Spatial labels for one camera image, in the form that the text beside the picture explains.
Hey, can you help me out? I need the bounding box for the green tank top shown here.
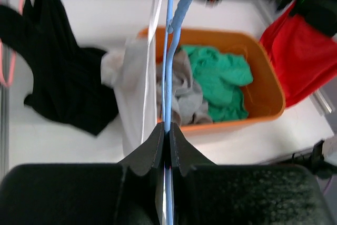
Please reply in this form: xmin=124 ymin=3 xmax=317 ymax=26
xmin=181 ymin=45 xmax=253 ymax=122

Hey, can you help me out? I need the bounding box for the orange plastic basket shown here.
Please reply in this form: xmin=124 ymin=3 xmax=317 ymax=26
xmin=137 ymin=26 xmax=286 ymax=138

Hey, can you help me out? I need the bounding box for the left pink wire hanger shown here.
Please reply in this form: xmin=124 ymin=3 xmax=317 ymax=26
xmin=1 ymin=0 xmax=25 ymax=87

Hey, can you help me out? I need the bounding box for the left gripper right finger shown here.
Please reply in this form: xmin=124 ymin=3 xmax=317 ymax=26
xmin=169 ymin=122 xmax=215 ymax=177

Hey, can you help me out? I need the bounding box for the red tank top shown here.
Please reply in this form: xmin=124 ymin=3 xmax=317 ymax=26
xmin=260 ymin=8 xmax=336 ymax=107

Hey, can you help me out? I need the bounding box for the grey tank top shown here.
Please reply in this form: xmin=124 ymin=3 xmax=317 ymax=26
xmin=171 ymin=50 xmax=213 ymax=126

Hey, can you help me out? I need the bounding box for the white tank top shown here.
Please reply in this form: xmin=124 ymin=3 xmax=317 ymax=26
xmin=101 ymin=0 xmax=162 ymax=156

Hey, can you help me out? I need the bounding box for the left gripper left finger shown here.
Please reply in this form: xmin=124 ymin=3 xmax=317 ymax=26
xmin=119 ymin=122 xmax=165 ymax=176

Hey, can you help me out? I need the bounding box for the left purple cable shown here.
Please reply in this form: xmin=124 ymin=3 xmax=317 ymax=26
xmin=322 ymin=176 xmax=335 ymax=197

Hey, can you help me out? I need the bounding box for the black tank top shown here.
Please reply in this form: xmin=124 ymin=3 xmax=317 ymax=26
xmin=1 ymin=0 xmax=118 ymax=135

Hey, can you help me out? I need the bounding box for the blue wire hanger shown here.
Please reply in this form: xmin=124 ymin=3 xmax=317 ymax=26
xmin=162 ymin=0 xmax=193 ymax=224

